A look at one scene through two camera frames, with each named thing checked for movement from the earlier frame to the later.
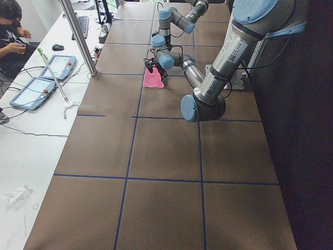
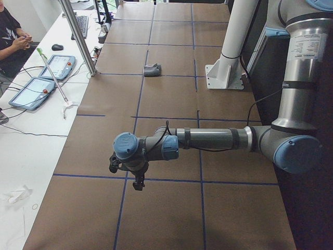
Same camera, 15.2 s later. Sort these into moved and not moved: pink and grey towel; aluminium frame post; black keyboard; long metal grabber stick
Moved: pink and grey towel
Not moved: long metal grabber stick; aluminium frame post; black keyboard
